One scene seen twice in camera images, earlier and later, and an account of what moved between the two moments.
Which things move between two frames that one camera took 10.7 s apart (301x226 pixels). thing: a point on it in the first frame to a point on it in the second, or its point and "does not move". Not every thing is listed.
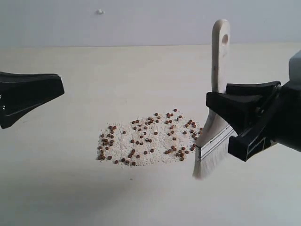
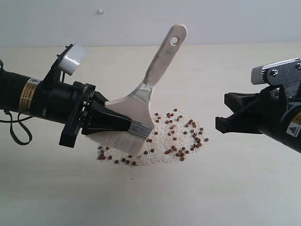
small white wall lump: [99, 12] does not move
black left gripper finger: [21, 93] to [70, 103]
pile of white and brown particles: [150, 140] does not move
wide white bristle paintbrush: [213, 146] to [138, 107]
